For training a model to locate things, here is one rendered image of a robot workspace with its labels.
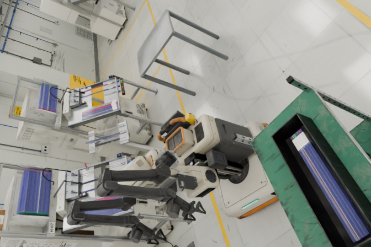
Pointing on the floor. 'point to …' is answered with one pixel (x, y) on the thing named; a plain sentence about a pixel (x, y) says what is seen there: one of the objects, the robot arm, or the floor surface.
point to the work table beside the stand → (165, 32)
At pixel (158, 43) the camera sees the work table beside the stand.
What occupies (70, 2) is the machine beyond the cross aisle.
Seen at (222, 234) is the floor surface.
